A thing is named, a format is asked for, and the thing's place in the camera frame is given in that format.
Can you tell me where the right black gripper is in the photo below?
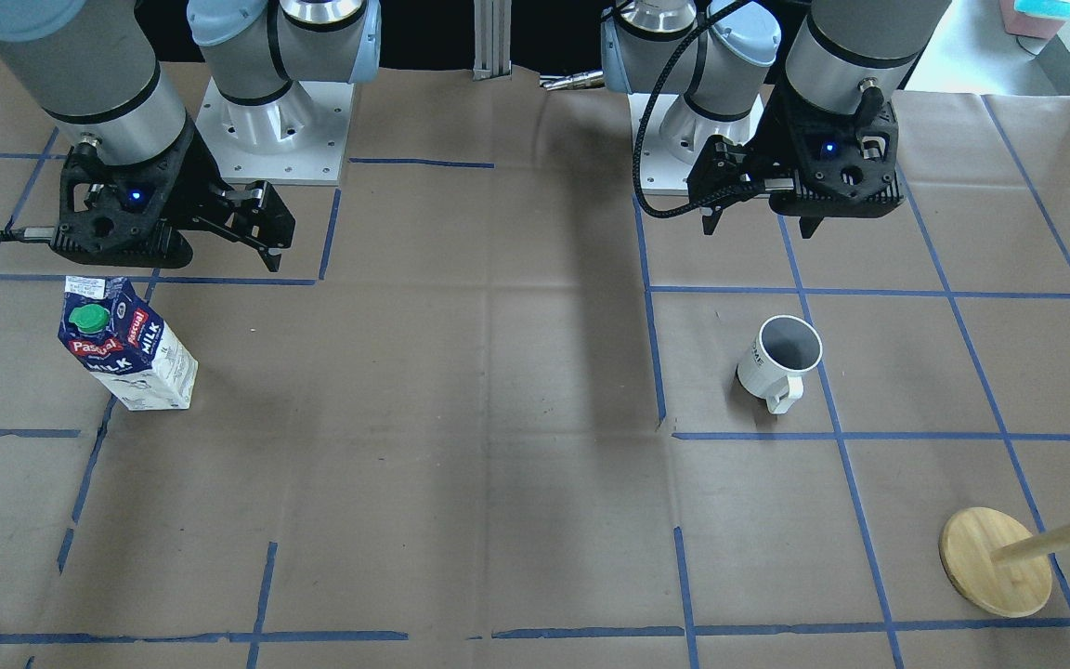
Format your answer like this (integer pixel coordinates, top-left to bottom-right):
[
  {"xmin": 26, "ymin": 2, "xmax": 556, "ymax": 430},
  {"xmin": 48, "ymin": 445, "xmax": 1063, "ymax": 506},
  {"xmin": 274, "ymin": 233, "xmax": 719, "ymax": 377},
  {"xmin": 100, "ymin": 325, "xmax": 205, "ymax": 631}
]
[{"xmin": 50, "ymin": 120, "xmax": 294, "ymax": 272}]

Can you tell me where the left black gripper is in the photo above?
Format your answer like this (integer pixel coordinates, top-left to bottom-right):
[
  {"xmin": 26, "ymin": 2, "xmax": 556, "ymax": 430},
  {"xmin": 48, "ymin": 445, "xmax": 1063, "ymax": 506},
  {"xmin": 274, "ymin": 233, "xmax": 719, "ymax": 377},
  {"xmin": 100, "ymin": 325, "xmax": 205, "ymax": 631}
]
[{"xmin": 689, "ymin": 93, "xmax": 904, "ymax": 240}]

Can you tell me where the white mug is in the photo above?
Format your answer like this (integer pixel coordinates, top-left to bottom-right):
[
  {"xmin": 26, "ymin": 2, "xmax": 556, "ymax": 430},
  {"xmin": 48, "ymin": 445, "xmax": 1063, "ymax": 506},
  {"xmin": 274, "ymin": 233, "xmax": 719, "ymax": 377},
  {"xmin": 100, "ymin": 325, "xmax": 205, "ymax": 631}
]
[{"xmin": 736, "ymin": 314, "xmax": 823, "ymax": 415}]

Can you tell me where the blue white milk carton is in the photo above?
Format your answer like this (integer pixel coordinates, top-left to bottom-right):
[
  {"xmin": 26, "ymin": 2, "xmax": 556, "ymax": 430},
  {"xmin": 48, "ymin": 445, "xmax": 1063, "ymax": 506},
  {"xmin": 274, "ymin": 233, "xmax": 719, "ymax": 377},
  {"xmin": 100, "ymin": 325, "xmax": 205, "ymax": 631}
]
[{"xmin": 57, "ymin": 275, "xmax": 197, "ymax": 411}]

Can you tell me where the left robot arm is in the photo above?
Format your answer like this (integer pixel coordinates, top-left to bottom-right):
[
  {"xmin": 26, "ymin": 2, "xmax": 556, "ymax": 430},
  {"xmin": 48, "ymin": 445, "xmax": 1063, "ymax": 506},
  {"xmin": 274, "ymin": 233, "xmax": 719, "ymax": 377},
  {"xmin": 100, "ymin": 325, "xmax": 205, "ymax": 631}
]
[{"xmin": 600, "ymin": 1, "xmax": 948, "ymax": 238}]

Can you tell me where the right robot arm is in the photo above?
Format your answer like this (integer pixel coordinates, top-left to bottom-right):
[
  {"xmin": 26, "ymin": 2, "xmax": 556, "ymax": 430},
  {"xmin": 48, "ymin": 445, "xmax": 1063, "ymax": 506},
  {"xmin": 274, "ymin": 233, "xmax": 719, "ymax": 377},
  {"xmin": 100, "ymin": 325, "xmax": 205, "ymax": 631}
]
[{"xmin": 0, "ymin": 1, "xmax": 382, "ymax": 272}]

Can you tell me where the wooden mug tree stand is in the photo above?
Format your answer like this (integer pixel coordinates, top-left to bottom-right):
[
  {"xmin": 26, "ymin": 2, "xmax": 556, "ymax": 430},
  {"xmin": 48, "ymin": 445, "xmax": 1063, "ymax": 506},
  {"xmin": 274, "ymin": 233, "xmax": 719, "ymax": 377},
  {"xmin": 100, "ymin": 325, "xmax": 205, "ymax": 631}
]
[{"xmin": 938, "ymin": 505, "xmax": 1070, "ymax": 618}]

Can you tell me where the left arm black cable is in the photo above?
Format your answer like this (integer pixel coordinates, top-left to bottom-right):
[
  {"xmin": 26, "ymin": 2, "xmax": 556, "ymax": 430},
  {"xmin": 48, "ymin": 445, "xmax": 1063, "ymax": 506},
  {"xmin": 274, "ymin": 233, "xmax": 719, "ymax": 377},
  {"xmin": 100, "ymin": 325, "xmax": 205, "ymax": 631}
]
[{"xmin": 633, "ymin": 0, "xmax": 777, "ymax": 221}]

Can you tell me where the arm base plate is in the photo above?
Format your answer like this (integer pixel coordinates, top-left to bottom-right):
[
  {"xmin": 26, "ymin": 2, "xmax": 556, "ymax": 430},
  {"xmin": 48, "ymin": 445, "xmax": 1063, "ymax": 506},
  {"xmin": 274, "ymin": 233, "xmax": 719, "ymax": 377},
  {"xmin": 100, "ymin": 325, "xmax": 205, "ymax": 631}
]
[
  {"xmin": 196, "ymin": 80, "xmax": 356, "ymax": 187},
  {"xmin": 640, "ymin": 95, "xmax": 764, "ymax": 196}
]

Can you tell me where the aluminium frame post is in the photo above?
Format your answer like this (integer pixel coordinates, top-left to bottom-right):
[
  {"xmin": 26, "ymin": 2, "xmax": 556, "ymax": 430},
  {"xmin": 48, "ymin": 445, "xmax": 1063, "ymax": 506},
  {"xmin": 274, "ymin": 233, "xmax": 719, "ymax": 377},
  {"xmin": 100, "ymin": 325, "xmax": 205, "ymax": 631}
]
[{"xmin": 472, "ymin": 0, "xmax": 513, "ymax": 82}]

